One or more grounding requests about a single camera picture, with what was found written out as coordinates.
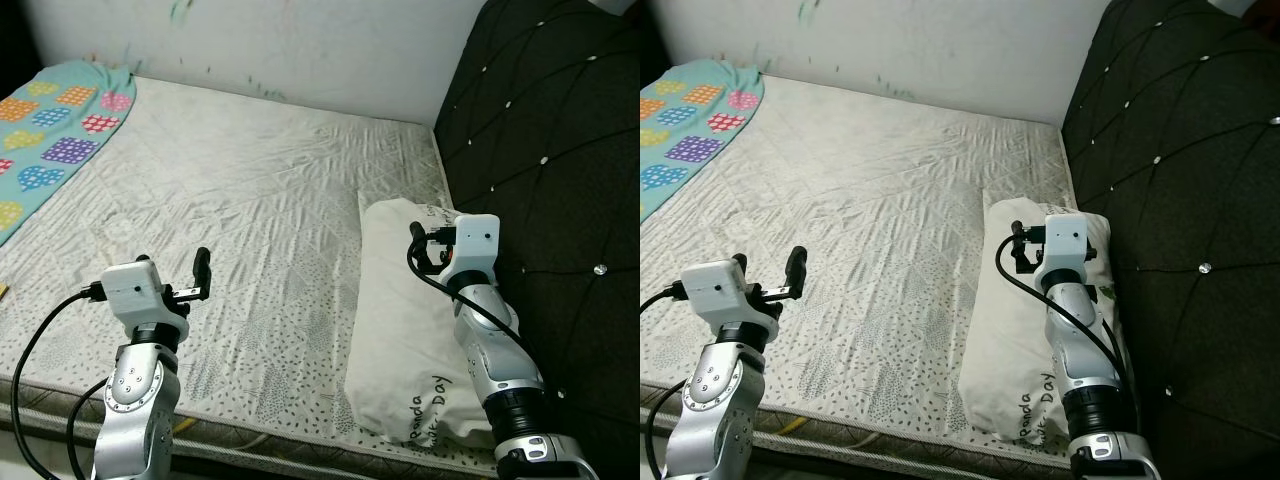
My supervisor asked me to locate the white quilted mattress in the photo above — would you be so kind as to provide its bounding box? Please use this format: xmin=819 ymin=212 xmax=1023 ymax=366
xmin=640 ymin=74 xmax=1122 ymax=472
xmin=0 ymin=74 xmax=502 ymax=472

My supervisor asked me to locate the teal blanket with colourful hearts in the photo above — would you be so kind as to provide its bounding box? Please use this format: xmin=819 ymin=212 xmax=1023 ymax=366
xmin=0 ymin=59 xmax=137 ymax=247
xmin=640 ymin=57 xmax=767 ymax=224

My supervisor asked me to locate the black tufted headboard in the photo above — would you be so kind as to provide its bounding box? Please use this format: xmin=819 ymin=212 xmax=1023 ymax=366
xmin=431 ymin=0 xmax=641 ymax=480
xmin=1059 ymin=0 xmax=1280 ymax=480

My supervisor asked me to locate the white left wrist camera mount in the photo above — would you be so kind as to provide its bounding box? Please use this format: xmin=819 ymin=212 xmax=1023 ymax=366
xmin=689 ymin=259 xmax=752 ymax=327
xmin=102 ymin=259 xmax=167 ymax=327

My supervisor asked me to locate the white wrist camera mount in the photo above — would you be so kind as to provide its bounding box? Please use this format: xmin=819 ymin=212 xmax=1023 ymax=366
xmin=1042 ymin=211 xmax=1092 ymax=274
xmin=689 ymin=259 xmax=752 ymax=327
xmin=452 ymin=212 xmax=502 ymax=282
xmin=102 ymin=259 xmax=167 ymax=327

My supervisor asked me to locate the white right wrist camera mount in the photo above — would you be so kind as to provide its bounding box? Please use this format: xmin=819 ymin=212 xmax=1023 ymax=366
xmin=452 ymin=212 xmax=502 ymax=282
xmin=1042 ymin=211 xmax=1092 ymax=274

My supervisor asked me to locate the black left wrist camera cable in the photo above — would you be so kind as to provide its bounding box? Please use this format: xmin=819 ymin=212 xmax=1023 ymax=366
xmin=640 ymin=287 xmax=693 ymax=314
xmin=9 ymin=284 xmax=106 ymax=480

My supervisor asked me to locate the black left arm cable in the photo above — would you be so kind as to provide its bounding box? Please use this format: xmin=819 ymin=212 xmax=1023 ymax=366
xmin=64 ymin=377 xmax=110 ymax=480
xmin=644 ymin=377 xmax=692 ymax=480

